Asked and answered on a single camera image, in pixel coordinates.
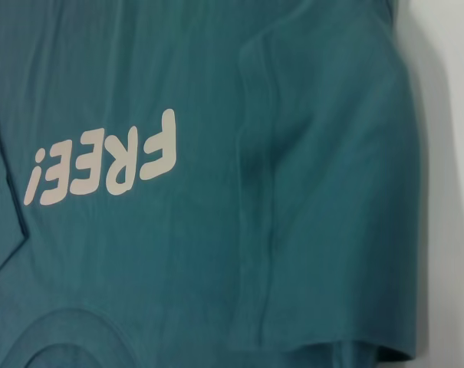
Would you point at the teal T-shirt with FREE print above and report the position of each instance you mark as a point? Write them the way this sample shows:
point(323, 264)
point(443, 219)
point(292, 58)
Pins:
point(216, 230)

